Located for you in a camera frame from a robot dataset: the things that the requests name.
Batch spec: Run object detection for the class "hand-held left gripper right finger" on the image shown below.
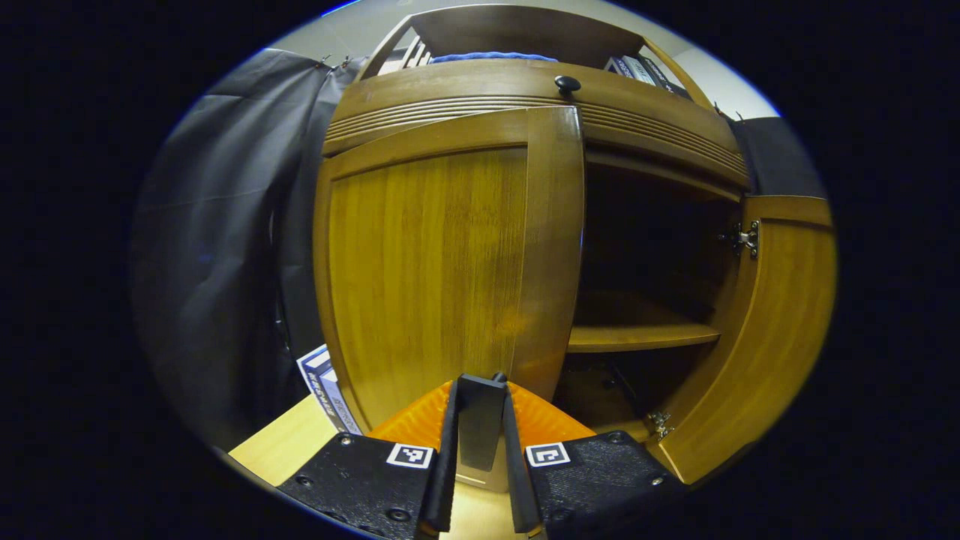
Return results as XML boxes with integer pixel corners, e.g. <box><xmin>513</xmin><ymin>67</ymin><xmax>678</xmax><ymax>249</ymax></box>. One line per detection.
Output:
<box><xmin>501</xmin><ymin>381</ymin><xmax>687</xmax><ymax>540</ymax></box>

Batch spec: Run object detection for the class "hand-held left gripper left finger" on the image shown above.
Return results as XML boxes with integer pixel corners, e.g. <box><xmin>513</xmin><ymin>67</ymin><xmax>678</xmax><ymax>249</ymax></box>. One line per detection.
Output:
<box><xmin>276</xmin><ymin>379</ymin><xmax>460</xmax><ymax>540</ymax></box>

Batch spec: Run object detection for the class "black door handle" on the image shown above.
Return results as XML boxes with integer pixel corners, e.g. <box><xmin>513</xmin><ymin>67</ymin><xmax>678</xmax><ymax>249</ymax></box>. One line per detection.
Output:
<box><xmin>457</xmin><ymin>373</ymin><xmax>509</xmax><ymax>472</ymax></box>

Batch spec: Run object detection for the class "wooden shoe cabinet door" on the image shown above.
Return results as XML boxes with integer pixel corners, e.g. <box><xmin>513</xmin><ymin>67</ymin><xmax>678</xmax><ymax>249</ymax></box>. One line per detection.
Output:
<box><xmin>646</xmin><ymin>195</ymin><xmax>839</xmax><ymax>485</ymax></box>
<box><xmin>313</xmin><ymin>105</ymin><xmax>586</xmax><ymax>492</ymax></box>

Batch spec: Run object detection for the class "wooden double-door shoe cabinet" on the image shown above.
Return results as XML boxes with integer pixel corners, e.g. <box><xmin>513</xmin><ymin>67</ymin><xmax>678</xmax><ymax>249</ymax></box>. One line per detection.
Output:
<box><xmin>313</xmin><ymin>4</ymin><xmax>839</xmax><ymax>492</ymax></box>

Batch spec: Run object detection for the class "wooden cabinet drawer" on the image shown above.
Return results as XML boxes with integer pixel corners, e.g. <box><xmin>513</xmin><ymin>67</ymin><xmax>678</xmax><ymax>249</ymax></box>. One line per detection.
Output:
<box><xmin>322</xmin><ymin>58</ymin><xmax>752</xmax><ymax>190</ymax></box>

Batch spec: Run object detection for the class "wooden inner shelf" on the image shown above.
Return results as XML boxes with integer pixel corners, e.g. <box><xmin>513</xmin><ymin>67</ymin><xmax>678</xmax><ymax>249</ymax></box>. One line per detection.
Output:
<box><xmin>568</xmin><ymin>292</ymin><xmax>721</xmax><ymax>353</ymax></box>

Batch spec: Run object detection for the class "blue folded towel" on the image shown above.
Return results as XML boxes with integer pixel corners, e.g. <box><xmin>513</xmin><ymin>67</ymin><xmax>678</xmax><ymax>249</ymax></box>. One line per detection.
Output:
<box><xmin>429</xmin><ymin>51</ymin><xmax>560</xmax><ymax>65</ymax></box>

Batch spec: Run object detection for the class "white spine book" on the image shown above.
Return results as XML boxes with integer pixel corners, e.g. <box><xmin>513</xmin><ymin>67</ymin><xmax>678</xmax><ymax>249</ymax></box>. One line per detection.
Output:
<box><xmin>621</xmin><ymin>55</ymin><xmax>661</xmax><ymax>85</ymax></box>

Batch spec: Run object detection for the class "black spine book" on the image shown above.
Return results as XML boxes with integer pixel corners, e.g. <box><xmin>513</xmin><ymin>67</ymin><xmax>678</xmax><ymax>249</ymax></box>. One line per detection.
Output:
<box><xmin>637</xmin><ymin>54</ymin><xmax>692</xmax><ymax>98</ymax></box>

